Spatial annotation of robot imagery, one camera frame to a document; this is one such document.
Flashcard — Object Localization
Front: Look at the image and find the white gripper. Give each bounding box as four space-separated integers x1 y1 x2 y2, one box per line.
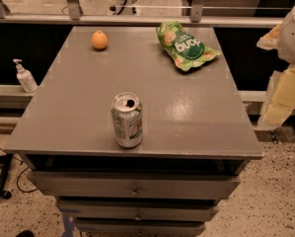
257 6 295 130

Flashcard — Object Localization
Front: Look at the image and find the green rice chip bag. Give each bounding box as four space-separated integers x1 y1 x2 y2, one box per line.
156 22 221 72

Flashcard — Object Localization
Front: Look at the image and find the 7up soda can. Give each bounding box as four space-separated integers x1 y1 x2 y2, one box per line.
111 92 142 148

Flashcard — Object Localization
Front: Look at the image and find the grey drawer cabinet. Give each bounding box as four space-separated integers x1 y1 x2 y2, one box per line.
6 27 261 236

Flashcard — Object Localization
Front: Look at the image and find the orange fruit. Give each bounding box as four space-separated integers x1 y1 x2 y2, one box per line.
92 31 108 50

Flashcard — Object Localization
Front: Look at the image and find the top grey drawer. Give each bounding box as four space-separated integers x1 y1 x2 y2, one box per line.
28 171 240 199

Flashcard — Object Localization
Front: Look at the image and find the grey drawer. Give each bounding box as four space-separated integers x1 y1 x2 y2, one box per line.
75 219 205 236
57 198 218 221
28 171 240 199

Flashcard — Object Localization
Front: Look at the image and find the bottom grey drawer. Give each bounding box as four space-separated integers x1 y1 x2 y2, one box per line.
75 219 205 236

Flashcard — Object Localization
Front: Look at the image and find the middle grey drawer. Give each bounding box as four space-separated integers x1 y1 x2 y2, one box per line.
57 198 218 221

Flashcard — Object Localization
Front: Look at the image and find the white pump dispenser bottle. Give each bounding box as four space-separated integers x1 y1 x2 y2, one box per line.
13 58 37 93

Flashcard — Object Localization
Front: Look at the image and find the black stand leg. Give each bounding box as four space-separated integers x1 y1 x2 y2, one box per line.
0 154 13 199

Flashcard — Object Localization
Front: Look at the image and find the metal window rail frame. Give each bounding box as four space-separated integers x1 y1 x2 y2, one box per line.
0 0 283 28

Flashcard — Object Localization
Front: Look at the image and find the black floor cable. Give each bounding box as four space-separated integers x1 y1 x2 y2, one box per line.
0 138 38 194

